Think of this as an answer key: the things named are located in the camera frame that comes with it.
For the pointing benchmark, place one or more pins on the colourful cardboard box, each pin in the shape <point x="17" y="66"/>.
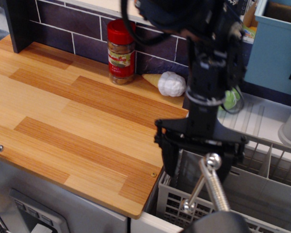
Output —
<point x="248" y="34"/>

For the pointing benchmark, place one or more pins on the red lid spice jar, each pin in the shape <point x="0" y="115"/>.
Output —
<point x="121" y="53"/>

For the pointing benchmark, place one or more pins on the light blue bin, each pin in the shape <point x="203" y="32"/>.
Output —
<point x="269" y="65"/>

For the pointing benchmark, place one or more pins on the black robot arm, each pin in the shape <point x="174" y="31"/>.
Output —
<point x="214" y="34"/>

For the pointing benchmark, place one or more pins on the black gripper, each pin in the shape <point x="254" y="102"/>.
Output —
<point x="200" y="132"/>

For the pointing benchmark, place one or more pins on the toy ice cream cone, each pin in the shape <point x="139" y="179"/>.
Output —
<point x="169" y="83"/>

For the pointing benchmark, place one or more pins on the grey control panel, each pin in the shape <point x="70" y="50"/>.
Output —
<point x="33" y="213"/>

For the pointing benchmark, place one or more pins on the green toy cabbage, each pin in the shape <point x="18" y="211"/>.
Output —
<point x="232" y="98"/>

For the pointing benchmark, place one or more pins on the grey plastic drying rack basket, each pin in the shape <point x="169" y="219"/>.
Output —
<point x="259" y="188"/>

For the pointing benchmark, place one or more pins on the black clamp base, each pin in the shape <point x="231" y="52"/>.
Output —
<point x="219" y="222"/>

